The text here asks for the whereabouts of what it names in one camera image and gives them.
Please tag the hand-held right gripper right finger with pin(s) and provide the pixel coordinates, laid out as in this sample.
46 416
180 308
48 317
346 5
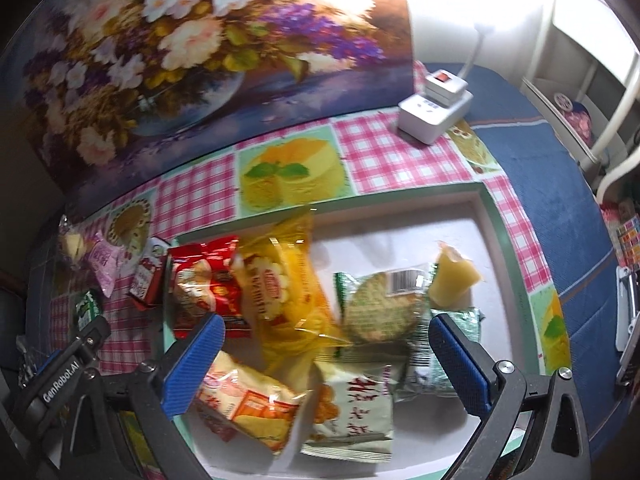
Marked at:
457 365

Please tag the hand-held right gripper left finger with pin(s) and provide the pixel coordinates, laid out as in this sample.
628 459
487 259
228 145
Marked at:
195 365

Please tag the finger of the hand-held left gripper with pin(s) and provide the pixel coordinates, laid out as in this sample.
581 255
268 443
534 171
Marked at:
50 362
95 335

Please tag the small green snack packet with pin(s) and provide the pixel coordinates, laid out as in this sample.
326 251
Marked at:
85 310

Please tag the silver green snack packet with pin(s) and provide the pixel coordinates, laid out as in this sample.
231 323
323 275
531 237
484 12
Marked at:
467 320

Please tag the orange and white snack packet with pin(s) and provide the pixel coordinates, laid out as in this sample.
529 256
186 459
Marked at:
250 405

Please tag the cream jelly cup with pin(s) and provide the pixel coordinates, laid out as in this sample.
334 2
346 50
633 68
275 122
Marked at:
452 282

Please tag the red snack packet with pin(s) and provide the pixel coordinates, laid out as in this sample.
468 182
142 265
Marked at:
205 280

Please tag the clear-wrapped round cookie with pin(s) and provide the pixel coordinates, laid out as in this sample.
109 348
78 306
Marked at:
380 310

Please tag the yellow snack packet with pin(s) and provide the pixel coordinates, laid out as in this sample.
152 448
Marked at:
285 300

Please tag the white green snack packet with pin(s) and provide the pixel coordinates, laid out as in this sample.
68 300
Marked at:
350 410

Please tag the teal-rimmed white box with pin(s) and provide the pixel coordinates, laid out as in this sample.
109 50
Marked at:
390 240

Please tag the pink snack packet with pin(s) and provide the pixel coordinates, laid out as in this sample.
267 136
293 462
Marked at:
105 260

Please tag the red and white carton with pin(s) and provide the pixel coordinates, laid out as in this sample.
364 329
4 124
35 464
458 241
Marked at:
145 275

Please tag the clear-wrapped small cake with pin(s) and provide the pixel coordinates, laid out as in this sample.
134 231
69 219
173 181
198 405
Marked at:
72 245

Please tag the silver metal object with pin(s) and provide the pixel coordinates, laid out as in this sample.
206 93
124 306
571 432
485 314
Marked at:
627 320

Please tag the colourful patterned box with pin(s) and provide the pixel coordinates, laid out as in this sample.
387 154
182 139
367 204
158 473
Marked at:
625 235

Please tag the blue cloth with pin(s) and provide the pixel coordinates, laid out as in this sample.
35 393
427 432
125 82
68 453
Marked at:
540 160

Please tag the white cube power socket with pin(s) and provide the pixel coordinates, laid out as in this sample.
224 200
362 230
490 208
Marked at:
425 120

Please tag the pink floral round object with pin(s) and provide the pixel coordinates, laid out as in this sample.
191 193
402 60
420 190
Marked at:
575 115

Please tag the floral painting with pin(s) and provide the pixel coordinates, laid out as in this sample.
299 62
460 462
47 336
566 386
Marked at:
175 35

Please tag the white shelf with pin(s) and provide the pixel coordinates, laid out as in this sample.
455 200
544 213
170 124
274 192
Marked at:
545 25

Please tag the white plug with red switch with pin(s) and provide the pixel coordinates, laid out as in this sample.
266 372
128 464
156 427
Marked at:
442 85

